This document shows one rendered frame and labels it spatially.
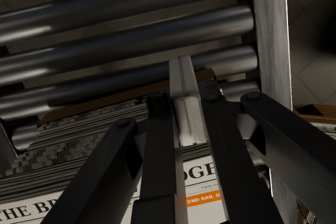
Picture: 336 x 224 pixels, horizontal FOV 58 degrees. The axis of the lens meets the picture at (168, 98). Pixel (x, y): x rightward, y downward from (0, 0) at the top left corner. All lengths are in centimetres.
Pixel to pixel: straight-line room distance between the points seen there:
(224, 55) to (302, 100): 106
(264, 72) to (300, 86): 98
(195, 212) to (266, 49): 29
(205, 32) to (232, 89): 11
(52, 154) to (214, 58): 28
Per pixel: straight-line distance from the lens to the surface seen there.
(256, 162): 60
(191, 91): 15
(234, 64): 50
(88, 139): 41
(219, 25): 48
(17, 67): 55
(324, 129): 136
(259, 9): 49
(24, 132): 60
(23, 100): 57
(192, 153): 30
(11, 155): 63
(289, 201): 69
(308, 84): 151
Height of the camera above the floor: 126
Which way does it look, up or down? 66 degrees down
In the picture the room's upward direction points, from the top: 179 degrees clockwise
